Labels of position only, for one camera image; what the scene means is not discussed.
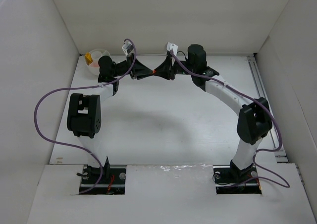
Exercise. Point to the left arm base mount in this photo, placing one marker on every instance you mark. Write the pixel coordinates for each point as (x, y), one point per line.
(111, 183)

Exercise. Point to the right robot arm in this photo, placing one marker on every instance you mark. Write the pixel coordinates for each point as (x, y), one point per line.
(253, 121)

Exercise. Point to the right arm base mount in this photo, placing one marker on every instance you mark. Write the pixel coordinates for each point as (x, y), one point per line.
(227, 183)

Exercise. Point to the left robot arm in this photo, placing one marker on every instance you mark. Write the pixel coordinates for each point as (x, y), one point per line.
(84, 118)

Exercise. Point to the white divided round container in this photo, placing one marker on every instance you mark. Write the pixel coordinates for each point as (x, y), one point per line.
(96, 54)

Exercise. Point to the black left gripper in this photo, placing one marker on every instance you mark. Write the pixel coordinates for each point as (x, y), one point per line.
(134, 69)

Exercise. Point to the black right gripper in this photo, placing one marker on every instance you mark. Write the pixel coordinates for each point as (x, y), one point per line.
(170, 69)

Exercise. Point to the yellow lego block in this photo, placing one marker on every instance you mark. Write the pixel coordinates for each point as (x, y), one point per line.
(88, 59)

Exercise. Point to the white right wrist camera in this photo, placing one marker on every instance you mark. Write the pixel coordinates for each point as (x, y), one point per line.
(171, 49)

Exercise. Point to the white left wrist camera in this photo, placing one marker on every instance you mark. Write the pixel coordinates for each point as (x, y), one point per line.
(127, 48)

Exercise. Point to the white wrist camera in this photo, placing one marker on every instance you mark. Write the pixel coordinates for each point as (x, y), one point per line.
(171, 49)
(127, 48)

